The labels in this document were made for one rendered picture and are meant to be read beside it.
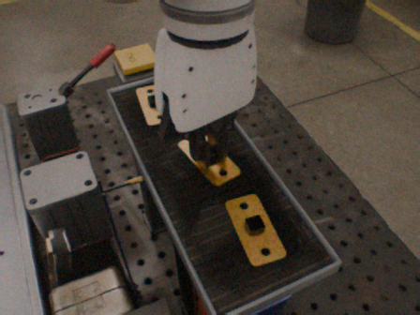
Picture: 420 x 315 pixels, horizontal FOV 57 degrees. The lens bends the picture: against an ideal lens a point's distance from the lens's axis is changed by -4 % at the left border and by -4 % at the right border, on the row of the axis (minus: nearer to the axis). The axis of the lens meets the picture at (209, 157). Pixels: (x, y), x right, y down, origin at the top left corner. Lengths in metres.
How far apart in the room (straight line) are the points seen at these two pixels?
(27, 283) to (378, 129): 2.10
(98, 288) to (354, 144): 1.93
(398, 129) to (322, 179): 1.41
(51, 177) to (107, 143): 0.63
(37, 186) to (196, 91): 0.28
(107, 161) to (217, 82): 0.79
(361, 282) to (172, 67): 0.72
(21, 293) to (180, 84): 0.39
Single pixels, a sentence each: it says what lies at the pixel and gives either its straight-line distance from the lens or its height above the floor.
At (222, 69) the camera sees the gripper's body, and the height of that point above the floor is 1.30.
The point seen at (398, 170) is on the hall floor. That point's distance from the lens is 2.25.
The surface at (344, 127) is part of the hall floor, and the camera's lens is 2.37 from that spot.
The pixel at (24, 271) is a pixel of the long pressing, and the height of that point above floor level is 1.00.
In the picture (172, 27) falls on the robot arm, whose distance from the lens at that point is 0.35.
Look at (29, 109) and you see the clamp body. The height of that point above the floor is 1.06.
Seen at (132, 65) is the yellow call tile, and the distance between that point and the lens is 0.66.
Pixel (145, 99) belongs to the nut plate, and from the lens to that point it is 0.58.
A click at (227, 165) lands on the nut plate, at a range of 0.48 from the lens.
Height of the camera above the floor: 1.52
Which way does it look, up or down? 47 degrees down
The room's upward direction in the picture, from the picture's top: straight up
